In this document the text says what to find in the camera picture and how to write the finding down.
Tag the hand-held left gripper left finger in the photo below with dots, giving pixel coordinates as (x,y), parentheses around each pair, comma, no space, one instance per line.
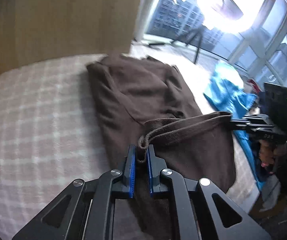
(132,170)

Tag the brown garment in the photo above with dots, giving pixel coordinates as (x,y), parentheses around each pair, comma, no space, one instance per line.
(138,92)

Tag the beige cloth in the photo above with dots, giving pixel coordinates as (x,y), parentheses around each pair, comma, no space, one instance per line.
(271,192)

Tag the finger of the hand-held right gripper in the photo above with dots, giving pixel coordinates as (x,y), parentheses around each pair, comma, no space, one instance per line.
(248,120)
(256,129)

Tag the plaid blanket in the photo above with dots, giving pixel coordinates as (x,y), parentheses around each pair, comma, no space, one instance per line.
(33,130)

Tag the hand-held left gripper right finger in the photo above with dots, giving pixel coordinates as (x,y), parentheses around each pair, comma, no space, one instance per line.
(150,172)

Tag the black tripod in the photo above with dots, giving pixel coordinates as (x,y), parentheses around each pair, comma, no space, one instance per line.
(198,42)

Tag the large plywood board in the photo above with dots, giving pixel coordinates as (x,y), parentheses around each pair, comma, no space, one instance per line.
(58,17)

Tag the blue garment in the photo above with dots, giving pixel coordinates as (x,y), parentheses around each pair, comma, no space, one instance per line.
(223,90)

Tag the person's right hand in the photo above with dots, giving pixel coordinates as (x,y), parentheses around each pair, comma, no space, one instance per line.
(266,153)

